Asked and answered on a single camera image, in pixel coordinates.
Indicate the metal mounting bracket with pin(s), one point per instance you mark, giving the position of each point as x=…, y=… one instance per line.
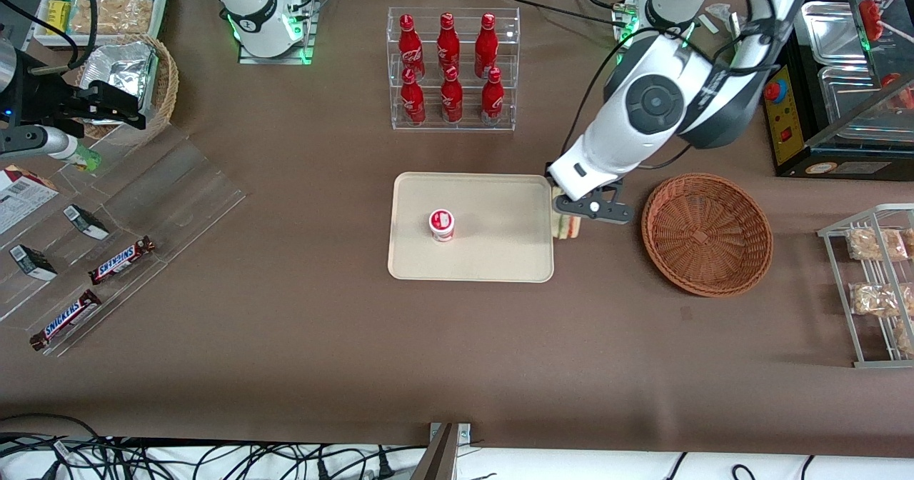
x=464, y=433

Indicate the black food warmer cabinet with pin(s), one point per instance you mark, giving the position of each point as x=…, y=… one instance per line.
x=821, y=158

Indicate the triangle sandwich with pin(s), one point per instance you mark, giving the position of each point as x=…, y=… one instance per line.
x=569, y=230

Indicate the brown wicker basket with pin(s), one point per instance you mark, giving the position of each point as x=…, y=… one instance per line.
x=707, y=237

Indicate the silver foil wrapped pack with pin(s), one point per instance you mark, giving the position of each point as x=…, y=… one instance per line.
x=118, y=69

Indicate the clear acrylic bottle rack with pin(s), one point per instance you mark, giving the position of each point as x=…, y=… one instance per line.
x=514, y=66

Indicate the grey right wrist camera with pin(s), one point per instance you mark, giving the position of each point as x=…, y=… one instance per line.
x=53, y=143

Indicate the beige plastic tray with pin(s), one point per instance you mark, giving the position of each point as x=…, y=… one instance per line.
x=493, y=251

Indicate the white plastic bin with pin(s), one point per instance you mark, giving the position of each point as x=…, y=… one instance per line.
x=40, y=16

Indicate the clear plastic wrapper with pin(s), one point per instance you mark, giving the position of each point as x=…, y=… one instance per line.
x=721, y=11

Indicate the white red printed box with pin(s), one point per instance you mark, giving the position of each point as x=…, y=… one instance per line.
x=21, y=198

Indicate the brown Snickers bar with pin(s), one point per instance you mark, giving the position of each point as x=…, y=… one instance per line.
x=121, y=260
x=66, y=320

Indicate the red white yogurt cup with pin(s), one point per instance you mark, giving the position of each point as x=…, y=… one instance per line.
x=442, y=225

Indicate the steel pan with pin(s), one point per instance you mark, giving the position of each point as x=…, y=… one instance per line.
x=832, y=33
x=850, y=94

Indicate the green bottle white cap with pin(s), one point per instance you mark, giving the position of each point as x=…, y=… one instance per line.
x=84, y=156

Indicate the red Coca-Cola bottle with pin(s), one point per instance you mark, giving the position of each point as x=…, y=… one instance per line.
x=451, y=98
x=413, y=101
x=493, y=98
x=448, y=41
x=408, y=44
x=486, y=41

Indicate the clear bag granola snack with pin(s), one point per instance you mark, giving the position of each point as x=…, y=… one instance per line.
x=905, y=337
x=875, y=244
x=878, y=300
x=909, y=241

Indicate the small black carton box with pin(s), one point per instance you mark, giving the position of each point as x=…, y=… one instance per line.
x=86, y=221
x=32, y=262

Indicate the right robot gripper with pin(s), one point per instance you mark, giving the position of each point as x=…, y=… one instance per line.
x=44, y=99

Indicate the clear acrylic stepped display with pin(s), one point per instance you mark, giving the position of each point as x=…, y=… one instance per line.
x=178, y=180

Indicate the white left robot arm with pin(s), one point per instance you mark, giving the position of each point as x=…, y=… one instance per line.
x=653, y=101

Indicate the yellow snack box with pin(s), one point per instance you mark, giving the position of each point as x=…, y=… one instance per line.
x=58, y=17

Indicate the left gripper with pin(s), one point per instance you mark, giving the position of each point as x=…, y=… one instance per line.
x=548, y=171

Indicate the red skewered food item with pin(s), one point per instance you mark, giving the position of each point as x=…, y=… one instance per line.
x=901, y=94
x=870, y=16

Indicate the light wicker basket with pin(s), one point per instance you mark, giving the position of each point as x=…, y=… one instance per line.
x=168, y=80

